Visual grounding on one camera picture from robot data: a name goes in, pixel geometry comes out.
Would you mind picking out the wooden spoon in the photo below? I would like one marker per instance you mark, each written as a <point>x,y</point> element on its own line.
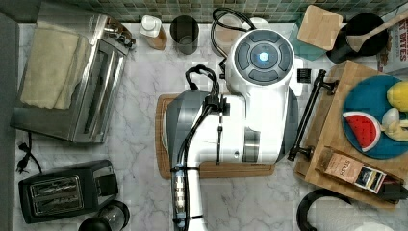
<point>356,42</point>

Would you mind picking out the toy watermelon slice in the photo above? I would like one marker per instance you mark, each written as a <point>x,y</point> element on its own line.
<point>366,129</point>

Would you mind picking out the clear plastic jar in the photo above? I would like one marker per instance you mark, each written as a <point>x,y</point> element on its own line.
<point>225,38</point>

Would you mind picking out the wooden cutting board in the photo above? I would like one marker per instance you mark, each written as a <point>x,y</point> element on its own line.
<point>207,169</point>

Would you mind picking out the yellow toy lemon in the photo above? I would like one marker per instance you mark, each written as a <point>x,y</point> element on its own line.
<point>397,96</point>

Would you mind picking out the cereal box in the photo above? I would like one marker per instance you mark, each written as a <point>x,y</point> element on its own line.
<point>393,59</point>

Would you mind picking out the pale toy garlic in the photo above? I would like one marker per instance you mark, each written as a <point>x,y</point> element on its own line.
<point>393,126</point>

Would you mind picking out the white bowl rim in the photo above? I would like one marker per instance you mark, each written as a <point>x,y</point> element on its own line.
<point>373,226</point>

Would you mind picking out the black drawer handle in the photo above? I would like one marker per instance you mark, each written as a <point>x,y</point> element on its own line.
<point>319,84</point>

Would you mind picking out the stainless steel toaster oven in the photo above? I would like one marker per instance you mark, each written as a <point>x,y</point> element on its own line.
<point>88,117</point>

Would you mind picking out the beige folded towel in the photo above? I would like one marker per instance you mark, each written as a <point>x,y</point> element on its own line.
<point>54,69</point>

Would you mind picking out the black round object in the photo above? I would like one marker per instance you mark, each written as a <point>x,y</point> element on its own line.
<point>307,201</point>

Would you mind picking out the dark grey cup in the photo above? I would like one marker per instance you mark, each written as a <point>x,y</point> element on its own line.
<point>184,30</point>

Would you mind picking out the white round lid container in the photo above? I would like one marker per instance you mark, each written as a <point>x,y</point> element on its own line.
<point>258,22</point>

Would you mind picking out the Stash tea box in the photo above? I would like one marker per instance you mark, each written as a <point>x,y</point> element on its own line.
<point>354,172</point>

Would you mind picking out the bottle with white cap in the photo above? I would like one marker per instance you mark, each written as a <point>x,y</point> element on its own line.
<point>152,29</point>

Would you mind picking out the teal container wooden lid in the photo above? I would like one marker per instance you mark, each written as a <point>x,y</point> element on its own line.
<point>315,32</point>

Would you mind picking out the black coffee grinder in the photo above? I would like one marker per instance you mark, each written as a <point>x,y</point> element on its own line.
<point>112,217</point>

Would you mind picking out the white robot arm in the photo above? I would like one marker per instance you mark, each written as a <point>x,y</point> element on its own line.
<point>254,122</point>

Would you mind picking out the black two-slot toaster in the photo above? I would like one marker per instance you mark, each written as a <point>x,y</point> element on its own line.
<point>67,192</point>

